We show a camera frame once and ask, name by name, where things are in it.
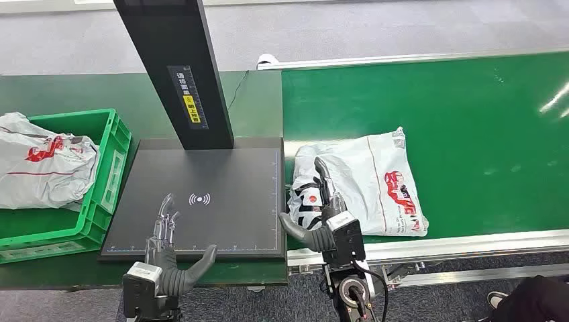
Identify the black inbound scanner machine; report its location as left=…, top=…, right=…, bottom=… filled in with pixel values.
left=97, top=0, right=288, bottom=263

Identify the green plastic crate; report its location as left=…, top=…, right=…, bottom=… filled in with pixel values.
left=0, top=109, right=133, bottom=265

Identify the person's foot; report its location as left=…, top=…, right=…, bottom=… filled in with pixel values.
left=486, top=290, right=510, bottom=311

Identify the low aluminium conveyor beam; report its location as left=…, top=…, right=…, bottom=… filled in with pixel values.
left=391, top=263, right=569, bottom=288

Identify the metal conveyor bracket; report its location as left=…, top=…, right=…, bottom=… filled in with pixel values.
left=380, top=261, right=427, bottom=285

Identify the green conveyor belt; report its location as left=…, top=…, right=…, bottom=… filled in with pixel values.
left=282, top=52, right=569, bottom=250

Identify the grey plastic mailer package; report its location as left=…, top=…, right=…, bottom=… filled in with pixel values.
left=287, top=127, right=430, bottom=237

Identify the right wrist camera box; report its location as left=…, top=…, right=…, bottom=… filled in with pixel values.
left=325, top=211, right=367, bottom=269

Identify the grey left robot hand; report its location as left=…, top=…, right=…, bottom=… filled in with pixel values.
left=144, top=193, right=218, bottom=282

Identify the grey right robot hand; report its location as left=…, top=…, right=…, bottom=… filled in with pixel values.
left=278, top=156, right=348, bottom=244

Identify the thin aluminium conveyor rail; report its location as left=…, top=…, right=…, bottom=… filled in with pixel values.
left=256, top=48, right=569, bottom=71

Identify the white conveyor end cap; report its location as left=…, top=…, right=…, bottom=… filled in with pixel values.
left=256, top=53, right=281, bottom=70

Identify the wide aluminium conveyor rail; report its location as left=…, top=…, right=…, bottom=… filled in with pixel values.
left=287, top=229, right=569, bottom=273

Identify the grey mailer with red print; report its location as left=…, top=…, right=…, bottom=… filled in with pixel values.
left=0, top=111, right=101, bottom=211

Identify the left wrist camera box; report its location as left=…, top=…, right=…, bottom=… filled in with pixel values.
left=122, top=262, right=164, bottom=319

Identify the thin black table cable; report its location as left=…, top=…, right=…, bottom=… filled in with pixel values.
left=227, top=69, right=250, bottom=112

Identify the person's leg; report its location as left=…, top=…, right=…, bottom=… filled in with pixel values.
left=502, top=275, right=569, bottom=322

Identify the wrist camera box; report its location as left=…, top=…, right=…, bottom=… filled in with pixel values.
left=325, top=211, right=367, bottom=269
left=122, top=262, right=164, bottom=319

